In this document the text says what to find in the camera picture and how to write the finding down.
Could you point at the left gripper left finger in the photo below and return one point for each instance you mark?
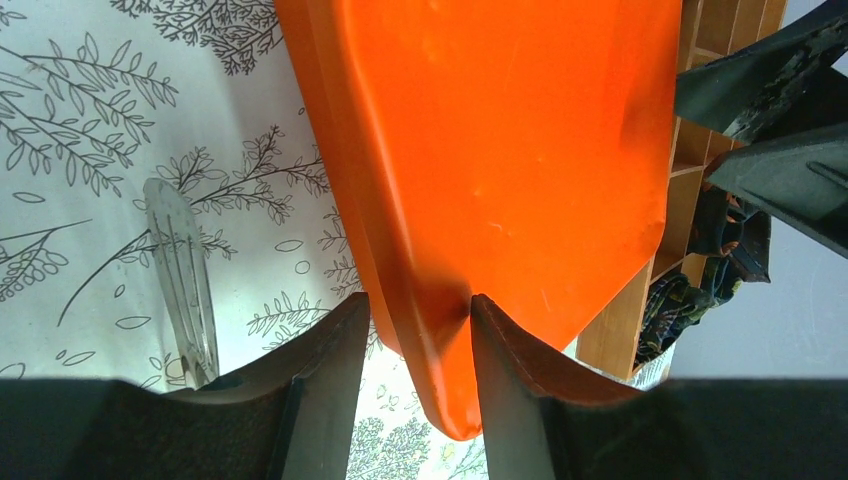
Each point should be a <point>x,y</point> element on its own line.
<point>287,415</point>

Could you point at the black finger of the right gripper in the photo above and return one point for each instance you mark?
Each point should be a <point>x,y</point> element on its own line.
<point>780,86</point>
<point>800,179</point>

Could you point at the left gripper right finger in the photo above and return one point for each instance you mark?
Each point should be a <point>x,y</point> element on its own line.
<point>546,416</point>

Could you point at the white handled metal tongs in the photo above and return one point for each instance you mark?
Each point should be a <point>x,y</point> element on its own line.
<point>182,273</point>

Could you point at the orange box lid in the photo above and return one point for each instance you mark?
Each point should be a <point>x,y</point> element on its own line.
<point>517,149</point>

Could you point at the dark rolled tie middle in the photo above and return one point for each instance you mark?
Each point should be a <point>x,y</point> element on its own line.
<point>727,227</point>

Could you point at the dark rolled tie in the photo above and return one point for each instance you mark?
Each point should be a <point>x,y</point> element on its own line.
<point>673,304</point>
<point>727,227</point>

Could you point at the wooden compartment organizer box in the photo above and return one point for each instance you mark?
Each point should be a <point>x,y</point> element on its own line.
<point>709,30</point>

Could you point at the dark rolled tie left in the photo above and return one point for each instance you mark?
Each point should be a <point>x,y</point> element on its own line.
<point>673,304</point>

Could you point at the floral patterned table mat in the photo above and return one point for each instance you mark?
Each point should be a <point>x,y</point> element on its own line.
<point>99,96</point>

